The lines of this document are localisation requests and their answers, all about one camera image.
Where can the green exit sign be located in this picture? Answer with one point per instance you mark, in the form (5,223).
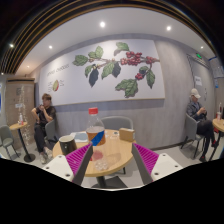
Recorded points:
(199,56)

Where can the recessed ceiling lights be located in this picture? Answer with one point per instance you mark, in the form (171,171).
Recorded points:
(102,24)

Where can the grey upholstered chair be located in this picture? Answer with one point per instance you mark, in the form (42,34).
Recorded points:
(6,135)
(116,122)
(190,128)
(50,131)

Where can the clear red-capped drink bottle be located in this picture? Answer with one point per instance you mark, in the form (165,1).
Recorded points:
(95,135)

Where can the small cardboard box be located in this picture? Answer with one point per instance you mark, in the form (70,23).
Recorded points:
(126,134)

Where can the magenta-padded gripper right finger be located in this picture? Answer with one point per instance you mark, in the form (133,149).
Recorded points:
(146,158)

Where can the white paper sheet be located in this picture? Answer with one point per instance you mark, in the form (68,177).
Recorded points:
(80,136)

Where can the white wall notice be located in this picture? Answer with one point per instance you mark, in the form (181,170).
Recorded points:
(198,81)

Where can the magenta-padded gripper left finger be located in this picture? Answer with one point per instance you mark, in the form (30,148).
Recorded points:
(77,159)

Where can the small round wooden side table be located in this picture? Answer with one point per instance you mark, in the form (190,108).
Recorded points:
(18,126)

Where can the dark mug with white inside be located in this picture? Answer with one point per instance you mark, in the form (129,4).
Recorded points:
(67,146)

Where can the coffee branch wall mural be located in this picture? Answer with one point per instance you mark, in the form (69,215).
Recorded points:
(100,83)

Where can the person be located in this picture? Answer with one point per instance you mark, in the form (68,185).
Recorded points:
(196,113)
(43,115)

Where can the small clear bottle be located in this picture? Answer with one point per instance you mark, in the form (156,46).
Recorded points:
(21,119)

